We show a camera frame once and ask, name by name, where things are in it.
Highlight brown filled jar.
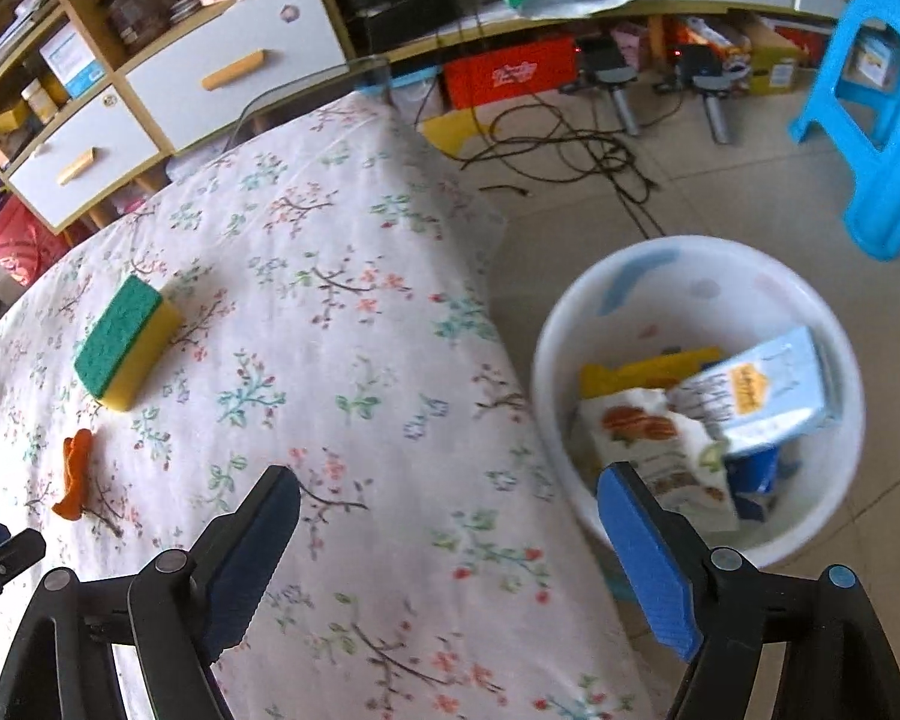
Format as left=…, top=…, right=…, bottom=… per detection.
left=105, top=0, right=177, bottom=53

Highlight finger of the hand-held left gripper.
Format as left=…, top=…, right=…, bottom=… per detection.
left=0, top=523, right=46, bottom=620

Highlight white snack packet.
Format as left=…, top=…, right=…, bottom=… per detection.
left=576, top=388, right=742, bottom=533

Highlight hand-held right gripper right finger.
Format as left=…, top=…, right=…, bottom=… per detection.
left=597, top=462, right=900, bottom=720

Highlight black case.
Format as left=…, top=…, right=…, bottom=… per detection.
left=337, top=0, right=462, bottom=53

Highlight orange carrot toy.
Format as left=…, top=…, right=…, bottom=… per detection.
left=52, top=429, right=92, bottom=522

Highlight yellow paper sheet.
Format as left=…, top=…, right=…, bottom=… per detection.
left=420, top=112, right=488, bottom=158

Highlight white plastic basin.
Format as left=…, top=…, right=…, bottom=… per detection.
left=532, top=235, right=867, bottom=569

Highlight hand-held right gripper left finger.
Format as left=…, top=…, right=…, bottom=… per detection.
left=0, top=465, right=302, bottom=720

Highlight red cardboard box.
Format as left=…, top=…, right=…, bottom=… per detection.
left=441, top=36, right=580, bottom=112

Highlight black grey handle device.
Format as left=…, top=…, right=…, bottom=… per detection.
left=656, top=45, right=751, bottom=145
left=577, top=36, right=642, bottom=137

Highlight black cable tangle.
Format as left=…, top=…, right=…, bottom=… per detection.
left=457, top=101, right=668, bottom=241

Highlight blue plastic stool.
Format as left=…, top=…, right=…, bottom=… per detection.
left=787, top=0, right=900, bottom=262

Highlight light blue carton box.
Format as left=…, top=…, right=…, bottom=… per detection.
left=667, top=326, right=845, bottom=458

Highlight blue white box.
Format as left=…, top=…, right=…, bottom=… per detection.
left=39, top=21, right=110, bottom=98

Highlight yellow cardboard box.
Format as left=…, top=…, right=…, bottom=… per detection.
left=750, top=15, right=815, bottom=95

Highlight wooden shelf cabinet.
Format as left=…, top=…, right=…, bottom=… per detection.
left=0, top=0, right=350, bottom=235

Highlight floral tablecloth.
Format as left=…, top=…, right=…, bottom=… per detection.
left=0, top=94, right=653, bottom=720

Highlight red bag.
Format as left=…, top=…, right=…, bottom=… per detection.
left=0, top=199, right=68, bottom=286

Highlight green yellow sponge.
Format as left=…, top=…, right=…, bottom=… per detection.
left=73, top=275, right=182, bottom=412

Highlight yellow plastic packet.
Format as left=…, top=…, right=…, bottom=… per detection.
left=579, top=347, right=725, bottom=400

